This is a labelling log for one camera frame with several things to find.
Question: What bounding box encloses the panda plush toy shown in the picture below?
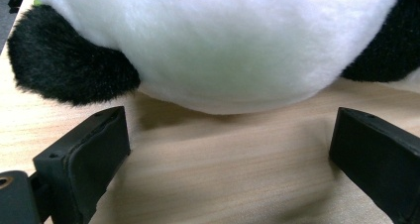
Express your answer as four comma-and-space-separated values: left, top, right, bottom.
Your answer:
7, 0, 420, 116

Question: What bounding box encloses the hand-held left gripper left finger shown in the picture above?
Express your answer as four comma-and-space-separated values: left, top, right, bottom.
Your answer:
32, 105, 132, 224

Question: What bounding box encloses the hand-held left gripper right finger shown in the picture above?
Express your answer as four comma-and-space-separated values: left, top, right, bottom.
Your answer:
328, 106, 420, 224

